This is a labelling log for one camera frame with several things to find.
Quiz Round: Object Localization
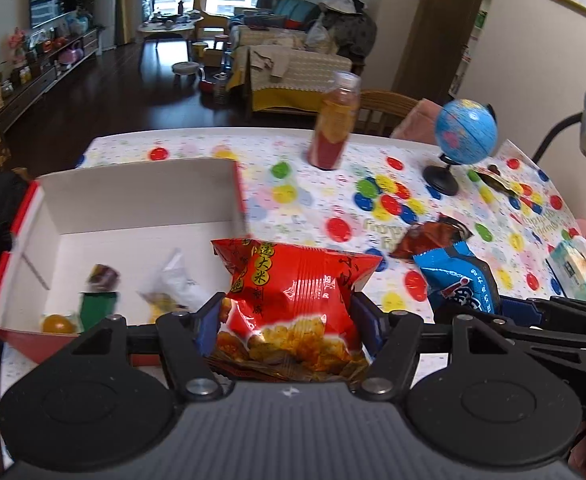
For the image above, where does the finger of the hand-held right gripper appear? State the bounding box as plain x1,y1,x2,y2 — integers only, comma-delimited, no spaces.
499,295,586,335
495,325,586,362

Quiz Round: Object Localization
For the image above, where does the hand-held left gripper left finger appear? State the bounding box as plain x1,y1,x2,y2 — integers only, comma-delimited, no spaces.
73,291,226,402

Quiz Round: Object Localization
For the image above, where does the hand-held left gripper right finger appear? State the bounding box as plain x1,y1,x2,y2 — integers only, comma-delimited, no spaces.
351,293,502,402

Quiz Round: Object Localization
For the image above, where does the clear yellow snack packet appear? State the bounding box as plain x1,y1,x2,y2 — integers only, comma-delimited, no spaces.
137,248,214,325

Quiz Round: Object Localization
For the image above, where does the blue snack bag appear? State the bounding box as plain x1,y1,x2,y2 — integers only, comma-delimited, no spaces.
412,240,502,316

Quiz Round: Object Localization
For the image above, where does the red rice cracker bag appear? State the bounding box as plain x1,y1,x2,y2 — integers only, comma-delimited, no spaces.
207,237,384,386

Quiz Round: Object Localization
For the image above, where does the green snack packet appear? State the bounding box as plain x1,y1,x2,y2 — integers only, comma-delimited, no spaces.
78,289,122,334

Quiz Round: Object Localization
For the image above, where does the small purple snack packet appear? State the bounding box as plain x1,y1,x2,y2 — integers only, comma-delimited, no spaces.
86,263,122,292

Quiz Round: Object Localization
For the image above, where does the red cardboard box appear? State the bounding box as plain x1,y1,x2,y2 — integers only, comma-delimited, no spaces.
0,157,249,369

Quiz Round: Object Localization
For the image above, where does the braised egg packet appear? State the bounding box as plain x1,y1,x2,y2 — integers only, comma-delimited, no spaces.
40,312,82,335

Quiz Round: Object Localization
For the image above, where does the tissue pack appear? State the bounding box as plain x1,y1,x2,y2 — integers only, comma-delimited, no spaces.
545,235,586,302

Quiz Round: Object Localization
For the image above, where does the brown foil snack bag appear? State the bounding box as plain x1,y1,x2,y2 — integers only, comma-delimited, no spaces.
390,213,474,261

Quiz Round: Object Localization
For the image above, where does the dark candy wrapper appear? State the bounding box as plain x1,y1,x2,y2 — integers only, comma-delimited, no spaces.
475,164,524,196

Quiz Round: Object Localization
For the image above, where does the balloon print tablecloth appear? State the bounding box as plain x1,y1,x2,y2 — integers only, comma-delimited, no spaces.
0,127,586,480

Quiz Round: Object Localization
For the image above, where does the small blue globe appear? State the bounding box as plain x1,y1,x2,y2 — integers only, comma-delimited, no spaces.
421,98,499,197

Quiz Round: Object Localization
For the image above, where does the orange juice bottle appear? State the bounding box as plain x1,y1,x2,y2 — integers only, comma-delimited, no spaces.
306,70,363,171

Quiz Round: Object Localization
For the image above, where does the pink cloth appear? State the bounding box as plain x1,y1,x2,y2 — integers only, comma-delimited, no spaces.
390,98,446,144

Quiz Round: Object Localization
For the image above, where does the wooden chair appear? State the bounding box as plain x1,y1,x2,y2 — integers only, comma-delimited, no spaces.
355,89,420,137

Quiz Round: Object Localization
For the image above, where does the small round stool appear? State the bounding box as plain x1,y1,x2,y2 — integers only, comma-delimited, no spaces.
171,60,206,86

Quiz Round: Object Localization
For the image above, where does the wooden tv cabinet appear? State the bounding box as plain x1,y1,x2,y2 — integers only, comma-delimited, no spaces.
0,27,100,131

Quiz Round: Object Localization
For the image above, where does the coffee table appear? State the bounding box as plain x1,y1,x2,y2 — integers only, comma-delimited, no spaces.
137,12,205,71

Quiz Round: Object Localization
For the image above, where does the pile of clothes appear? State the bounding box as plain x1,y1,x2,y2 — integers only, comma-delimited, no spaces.
305,0,378,59

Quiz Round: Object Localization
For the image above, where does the teal sofa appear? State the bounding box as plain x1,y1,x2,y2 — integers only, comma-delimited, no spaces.
272,0,324,21

